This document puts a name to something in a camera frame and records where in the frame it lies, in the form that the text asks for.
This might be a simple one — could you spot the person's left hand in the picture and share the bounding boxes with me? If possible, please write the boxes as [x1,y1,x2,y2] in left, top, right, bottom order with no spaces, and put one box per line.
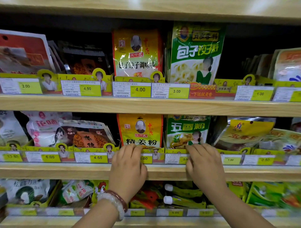
[108,144,149,203]

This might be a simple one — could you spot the pale yellow packet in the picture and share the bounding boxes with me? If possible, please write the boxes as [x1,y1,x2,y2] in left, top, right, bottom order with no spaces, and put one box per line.
[259,128,301,152]

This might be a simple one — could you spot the brown orange packet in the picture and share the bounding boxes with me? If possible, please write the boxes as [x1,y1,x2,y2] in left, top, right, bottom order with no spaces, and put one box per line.
[56,42,113,76]

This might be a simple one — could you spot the white pink packet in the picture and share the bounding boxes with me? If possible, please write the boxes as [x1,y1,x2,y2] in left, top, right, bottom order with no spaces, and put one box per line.
[21,111,73,147]

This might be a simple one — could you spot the red brown clear packet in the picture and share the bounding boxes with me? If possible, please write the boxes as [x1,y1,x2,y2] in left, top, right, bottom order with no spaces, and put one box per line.
[59,120,117,149]

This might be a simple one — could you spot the rows of assorted seasoning packets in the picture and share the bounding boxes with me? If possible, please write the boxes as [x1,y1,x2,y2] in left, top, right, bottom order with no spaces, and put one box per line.
[0,179,301,212]

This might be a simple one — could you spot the yellow vegetable food packet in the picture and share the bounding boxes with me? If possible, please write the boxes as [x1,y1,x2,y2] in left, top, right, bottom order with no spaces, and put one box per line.
[117,113,164,148]

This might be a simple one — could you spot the white bead bracelet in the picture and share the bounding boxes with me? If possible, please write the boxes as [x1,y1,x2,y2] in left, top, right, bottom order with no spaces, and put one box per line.
[97,192,126,221]

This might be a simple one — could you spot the green five spice packets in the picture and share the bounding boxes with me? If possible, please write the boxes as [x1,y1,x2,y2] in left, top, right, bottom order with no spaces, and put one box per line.
[164,114,211,150]

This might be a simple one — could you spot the wooden store shelving with goods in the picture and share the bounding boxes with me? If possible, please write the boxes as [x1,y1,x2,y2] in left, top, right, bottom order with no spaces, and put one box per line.
[0,0,301,228]

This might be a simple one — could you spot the yellow seasoning packet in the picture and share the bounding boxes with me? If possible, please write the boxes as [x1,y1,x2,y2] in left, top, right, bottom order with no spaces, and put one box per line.
[214,117,277,151]

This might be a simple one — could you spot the row of yellow price tags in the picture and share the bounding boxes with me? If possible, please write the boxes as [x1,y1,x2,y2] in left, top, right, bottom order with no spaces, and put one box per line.
[0,142,301,167]
[0,68,301,103]

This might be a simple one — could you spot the white plastic packet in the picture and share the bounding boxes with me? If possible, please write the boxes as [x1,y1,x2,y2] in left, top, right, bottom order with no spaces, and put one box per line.
[0,110,30,147]

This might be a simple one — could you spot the dark red bracelet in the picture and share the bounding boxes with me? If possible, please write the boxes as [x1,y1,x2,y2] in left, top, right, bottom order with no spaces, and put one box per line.
[104,189,129,212]

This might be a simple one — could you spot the red white flat packet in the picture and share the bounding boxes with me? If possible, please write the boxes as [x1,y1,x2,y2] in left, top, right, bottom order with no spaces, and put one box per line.
[0,29,56,75]

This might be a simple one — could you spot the orange seasoning packet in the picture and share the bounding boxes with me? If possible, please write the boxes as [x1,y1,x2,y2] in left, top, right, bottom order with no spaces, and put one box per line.
[273,47,301,83]

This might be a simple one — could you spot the person's right forearm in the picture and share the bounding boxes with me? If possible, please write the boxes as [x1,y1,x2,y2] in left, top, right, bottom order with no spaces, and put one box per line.
[207,185,276,228]

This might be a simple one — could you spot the yellow dumpling seasoning packets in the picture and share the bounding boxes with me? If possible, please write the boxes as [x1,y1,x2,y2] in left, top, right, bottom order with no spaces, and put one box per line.
[112,29,164,80]

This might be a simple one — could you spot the person's right hand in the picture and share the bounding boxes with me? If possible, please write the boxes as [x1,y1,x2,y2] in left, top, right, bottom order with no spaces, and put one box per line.
[185,142,229,193]

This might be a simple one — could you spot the green dumpling food packet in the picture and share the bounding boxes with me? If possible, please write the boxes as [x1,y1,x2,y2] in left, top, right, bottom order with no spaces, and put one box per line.
[165,21,226,86]

